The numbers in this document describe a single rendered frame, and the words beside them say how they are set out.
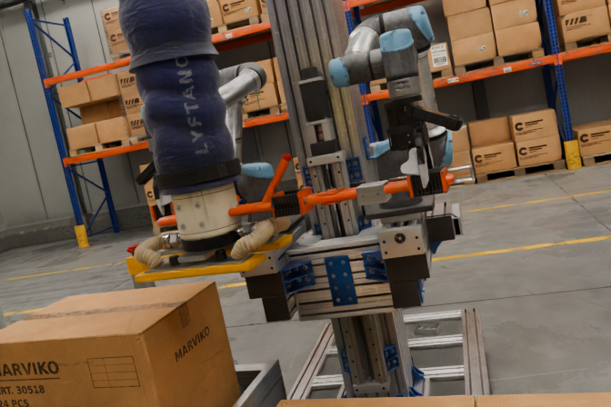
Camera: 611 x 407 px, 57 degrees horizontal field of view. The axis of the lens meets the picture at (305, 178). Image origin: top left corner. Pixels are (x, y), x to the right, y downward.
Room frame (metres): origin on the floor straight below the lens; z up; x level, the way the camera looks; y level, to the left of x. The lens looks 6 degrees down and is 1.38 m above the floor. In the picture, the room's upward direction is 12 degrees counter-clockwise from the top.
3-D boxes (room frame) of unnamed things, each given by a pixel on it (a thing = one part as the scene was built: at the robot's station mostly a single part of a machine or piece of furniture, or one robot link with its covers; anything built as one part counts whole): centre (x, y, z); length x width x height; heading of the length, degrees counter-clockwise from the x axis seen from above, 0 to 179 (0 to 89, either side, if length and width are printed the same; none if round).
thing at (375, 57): (1.42, -0.28, 1.49); 0.11 x 0.11 x 0.08; 74
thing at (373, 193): (1.35, -0.15, 1.18); 0.07 x 0.07 x 0.04; 69
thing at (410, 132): (1.32, -0.26, 1.33); 0.09 x 0.08 x 0.12; 68
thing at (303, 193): (1.43, 0.05, 1.19); 0.10 x 0.08 x 0.06; 159
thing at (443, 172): (1.30, -0.28, 1.19); 0.08 x 0.07 x 0.05; 69
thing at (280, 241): (1.61, 0.25, 1.08); 0.34 x 0.10 x 0.05; 69
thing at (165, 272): (1.43, 0.31, 1.08); 0.34 x 0.10 x 0.05; 69
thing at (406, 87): (1.31, -0.27, 1.41); 0.08 x 0.08 x 0.05
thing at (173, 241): (1.52, 0.28, 1.12); 0.34 x 0.25 x 0.06; 69
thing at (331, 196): (1.56, 0.05, 1.19); 0.93 x 0.30 x 0.04; 69
